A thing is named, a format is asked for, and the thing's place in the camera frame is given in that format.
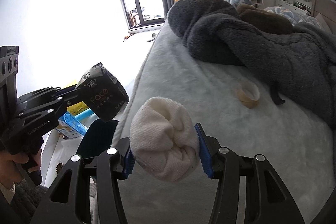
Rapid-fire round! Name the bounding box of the grey bed mattress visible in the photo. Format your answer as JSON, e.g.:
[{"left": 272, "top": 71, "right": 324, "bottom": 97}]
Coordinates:
[{"left": 113, "top": 24, "right": 335, "bottom": 223}]

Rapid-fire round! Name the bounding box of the black tracking camera box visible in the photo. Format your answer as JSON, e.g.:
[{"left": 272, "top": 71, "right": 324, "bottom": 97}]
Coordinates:
[{"left": 1, "top": 46, "right": 19, "bottom": 116}]

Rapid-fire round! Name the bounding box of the dark grey fleece blanket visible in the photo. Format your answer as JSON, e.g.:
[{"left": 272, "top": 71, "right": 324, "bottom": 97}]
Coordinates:
[{"left": 167, "top": 0, "right": 335, "bottom": 128}]

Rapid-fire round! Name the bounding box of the yellow plastic bag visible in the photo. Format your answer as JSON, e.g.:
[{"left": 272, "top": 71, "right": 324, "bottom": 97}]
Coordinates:
[{"left": 67, "top": 102, "right": 88, "bottom": 116}]

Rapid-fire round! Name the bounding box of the black plastic hook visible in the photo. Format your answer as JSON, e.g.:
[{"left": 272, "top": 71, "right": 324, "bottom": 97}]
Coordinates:
[{"left": 270, "top": 81, "right": 285, "bottom": 106}]

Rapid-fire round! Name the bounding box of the white towel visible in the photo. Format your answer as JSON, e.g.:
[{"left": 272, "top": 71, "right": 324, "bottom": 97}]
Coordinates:
[{"left": 129, "top": 97, "right": 200, "bottom": 182}]

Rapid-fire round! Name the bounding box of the blue patterned quilt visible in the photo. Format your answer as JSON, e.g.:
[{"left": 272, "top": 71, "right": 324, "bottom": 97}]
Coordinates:
[{"left": 225, "top": 0, "right": 325, "bottom": 30}]

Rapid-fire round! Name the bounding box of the brown tape roll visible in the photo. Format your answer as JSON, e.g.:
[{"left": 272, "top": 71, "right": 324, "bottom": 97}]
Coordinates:
[{"left": 230, "top": 80, "right": 261, "bottom": 109}]

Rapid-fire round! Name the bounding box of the blue white snack bag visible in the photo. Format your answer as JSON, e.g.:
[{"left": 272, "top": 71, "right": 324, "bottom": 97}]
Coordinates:
[{"left": 55, "top": 112, "right": 88, "bottom": 139}]

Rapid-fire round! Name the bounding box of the small pet food bowl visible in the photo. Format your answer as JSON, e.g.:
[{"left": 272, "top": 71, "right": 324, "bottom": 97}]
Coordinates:
[{"left": 56, "top": 162, "right": 64, "bottom": 175}]

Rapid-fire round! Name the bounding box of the grey bed headboard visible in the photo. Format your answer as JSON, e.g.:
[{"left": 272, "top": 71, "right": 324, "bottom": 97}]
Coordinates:
[{"left": 312, "top": 0, "right": 336, "bottom": 35}]

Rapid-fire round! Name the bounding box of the person's left hand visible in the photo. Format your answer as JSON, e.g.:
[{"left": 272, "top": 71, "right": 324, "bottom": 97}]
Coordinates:
[{"left": 0, "top": 150, "right": 29, "bottom": 189}]

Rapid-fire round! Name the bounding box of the brown fleece blanket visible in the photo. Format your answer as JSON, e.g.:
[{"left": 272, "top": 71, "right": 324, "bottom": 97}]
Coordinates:
[{"left": 236, "top": 4, "right": 293, "bottom": 35}]

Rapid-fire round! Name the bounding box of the black face tissue pack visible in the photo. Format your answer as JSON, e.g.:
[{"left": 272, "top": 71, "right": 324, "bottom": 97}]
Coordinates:
[{"left": 75, "top": 63, "right": 129, "bottom": 122}]

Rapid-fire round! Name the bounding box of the grey slipper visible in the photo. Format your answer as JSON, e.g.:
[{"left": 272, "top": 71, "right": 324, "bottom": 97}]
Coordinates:
[{"left": 147, "top": 34, "right": 157, "bottom": 43}]

